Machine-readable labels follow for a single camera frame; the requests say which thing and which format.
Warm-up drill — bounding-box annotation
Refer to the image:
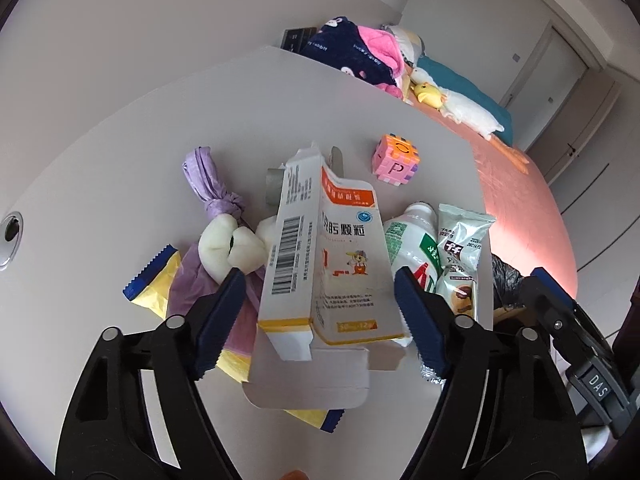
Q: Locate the yellow blue snack wrapper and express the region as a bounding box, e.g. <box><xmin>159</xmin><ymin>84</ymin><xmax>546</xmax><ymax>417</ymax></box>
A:
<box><xmin>122</xmin><ymin>244</ymin><xmax>346</xmax><ymax>435</ymax></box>

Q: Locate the purple plastic bag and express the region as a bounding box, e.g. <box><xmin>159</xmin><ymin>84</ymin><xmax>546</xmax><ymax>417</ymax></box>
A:
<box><xmin>167</xmin><ymin>146</ymin><xmax>266</xmax><ymax>356</ymax></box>

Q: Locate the green white snack wrapper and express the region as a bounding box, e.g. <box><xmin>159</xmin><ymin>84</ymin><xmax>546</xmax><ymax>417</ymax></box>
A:
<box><xmin>436</xmin><ymin>204</ymin><xmax>496</xmax><ymax>318</ymax></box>

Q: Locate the white foam packing piece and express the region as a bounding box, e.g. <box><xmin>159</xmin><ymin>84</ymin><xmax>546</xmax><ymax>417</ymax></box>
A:
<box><xmin>198</xmin><ymin>214</ymin><xmax>277</xmax><ymax>284</ymax></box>

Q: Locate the white green AD bottle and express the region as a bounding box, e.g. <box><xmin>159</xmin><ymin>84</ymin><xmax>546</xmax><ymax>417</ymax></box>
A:
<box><xmin>384</xmin><ymin>202</ymin><xmax>442</xmax><ymax>292</ymax></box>

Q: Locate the orange white medicine box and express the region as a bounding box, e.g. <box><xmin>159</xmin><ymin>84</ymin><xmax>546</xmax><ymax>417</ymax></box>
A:
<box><xmin>243</xmin><ymin>146</ymin><xmax>406</xmax><ymax>410</ymax></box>

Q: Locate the grey foam corner guard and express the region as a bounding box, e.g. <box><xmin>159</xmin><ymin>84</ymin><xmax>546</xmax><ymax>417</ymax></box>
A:
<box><xmin>265</xmin><ymin>146</ymin><xmax>344</xmax><ymax>207</ymax></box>

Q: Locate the pink orange puzzle cube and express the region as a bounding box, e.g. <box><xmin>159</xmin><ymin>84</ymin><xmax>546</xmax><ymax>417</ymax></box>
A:
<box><xmin>371</xmin><ymin>133</ymin><xmax>420</xmax><ymax>186</ymax></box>

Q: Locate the black lined trash bin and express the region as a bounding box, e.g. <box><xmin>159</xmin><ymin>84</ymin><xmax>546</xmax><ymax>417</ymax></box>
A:
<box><xmin>491</xmin><ymin>254</ymin><xmax>526</xmax><ymax>325</ymax></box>

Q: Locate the left bare hand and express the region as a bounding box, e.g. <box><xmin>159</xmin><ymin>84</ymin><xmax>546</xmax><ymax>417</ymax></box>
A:
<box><xmin>280</xmin><ymin>470</ymin><xmax>309</xmax><ymax>480</ymax></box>

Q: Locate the pink bed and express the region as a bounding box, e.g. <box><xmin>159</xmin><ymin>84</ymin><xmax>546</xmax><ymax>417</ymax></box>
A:
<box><xmin>412</xmin><ymin>101</ymin><xmax>578</xmax><ymax>298</ymax></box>

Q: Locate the white goose plush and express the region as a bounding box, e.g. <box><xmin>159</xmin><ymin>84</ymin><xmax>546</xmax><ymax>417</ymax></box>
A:
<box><xmin>410</xmin><ymin>67</ymin><xmax>529</xmax><ymax>174</ymax></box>

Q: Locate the white door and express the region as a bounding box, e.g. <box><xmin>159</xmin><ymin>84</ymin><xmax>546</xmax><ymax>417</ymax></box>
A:
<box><xmin>501</xmin><ymin>24</ymin><xmax>588</xmax><ymax>152</ymax></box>

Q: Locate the yellow duck plush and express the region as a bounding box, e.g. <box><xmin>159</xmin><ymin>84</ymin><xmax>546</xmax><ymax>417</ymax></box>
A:
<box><xmin>412</xmin><ymin>82</ymin><xmax>447</xmax><ymax>110</ymax></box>

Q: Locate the teal pillow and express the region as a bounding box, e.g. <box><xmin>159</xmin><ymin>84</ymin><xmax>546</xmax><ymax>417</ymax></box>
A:
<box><xmin>418</xmin><ymin>55</ymin><xmax>513</xmax><ymax>146</ymax></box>

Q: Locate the patterned grey yellow pillow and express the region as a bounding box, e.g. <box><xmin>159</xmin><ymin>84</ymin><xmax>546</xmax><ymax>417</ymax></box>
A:
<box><xmin>381</xmin><ymin>24</ymin><xmax>424</xmax><ymax>66</ymax></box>

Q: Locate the pink fleece garment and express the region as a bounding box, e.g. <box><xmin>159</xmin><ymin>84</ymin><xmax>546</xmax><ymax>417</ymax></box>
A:
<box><xmin>358</xmin><ymin>26</ymin><xmax>406</xmax><ymax>100</ymax></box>

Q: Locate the navy blue blanket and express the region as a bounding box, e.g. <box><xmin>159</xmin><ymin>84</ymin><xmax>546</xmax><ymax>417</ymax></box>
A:
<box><xmin>300</xmin><ymin>16</ymin><xmax>395</xmax><ymax>86</ymax></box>

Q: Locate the silver desk cable grommet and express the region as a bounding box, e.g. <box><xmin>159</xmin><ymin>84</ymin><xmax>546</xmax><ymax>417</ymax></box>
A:
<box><xmin>0</xmin><ymin>211</ymin><xmax>24</xmax><ymax>271</ymax></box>

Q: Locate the black wall socket panel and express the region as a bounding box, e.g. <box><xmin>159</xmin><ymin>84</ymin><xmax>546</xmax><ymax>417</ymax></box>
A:
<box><xmin>280</xmin><ymin>27</ymin><xmax>317</xmax><ymax>53</ymax></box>

